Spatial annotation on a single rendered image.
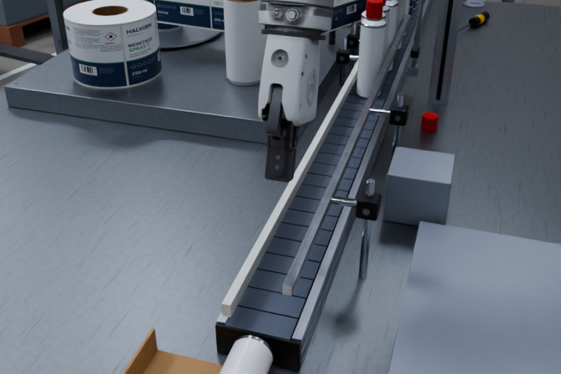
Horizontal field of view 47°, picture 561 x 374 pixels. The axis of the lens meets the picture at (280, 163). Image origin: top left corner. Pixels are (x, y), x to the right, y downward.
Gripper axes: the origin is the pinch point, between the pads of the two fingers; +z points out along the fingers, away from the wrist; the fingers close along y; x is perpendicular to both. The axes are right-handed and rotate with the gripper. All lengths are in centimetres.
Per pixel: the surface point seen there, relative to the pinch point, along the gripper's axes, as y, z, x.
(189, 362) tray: -4.4, 25.7, 7.8
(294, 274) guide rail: -4.0, 11.9, -4.1
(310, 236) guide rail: 3.2, 9.3, -4.1
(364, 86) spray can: 63, -7, 0
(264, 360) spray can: -6.3, 22.0, -2.2
